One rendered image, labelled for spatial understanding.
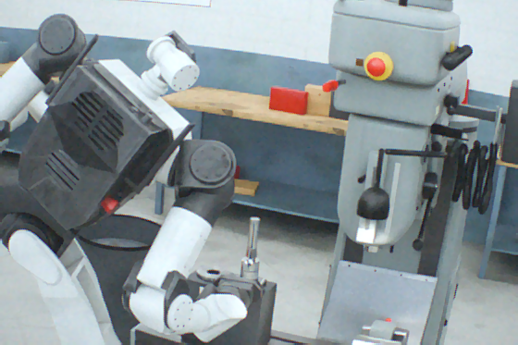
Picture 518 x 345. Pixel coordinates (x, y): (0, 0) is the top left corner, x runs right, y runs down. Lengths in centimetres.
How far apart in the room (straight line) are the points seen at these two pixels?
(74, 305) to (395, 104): 84
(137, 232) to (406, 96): 255
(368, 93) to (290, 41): 461
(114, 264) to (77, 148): 226
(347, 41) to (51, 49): 63
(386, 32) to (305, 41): 469
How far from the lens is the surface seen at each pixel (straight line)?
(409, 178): 189
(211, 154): 157
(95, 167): 152
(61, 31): 165
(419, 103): 181
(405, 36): 171
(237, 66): 658
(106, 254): 375
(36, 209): 172
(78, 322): 181
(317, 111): 589
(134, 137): 148
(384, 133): 187
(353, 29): 173
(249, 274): 211
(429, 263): 242
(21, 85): 170
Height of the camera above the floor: 195
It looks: 13 degrees down
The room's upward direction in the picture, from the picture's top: 6 degrees clockwise
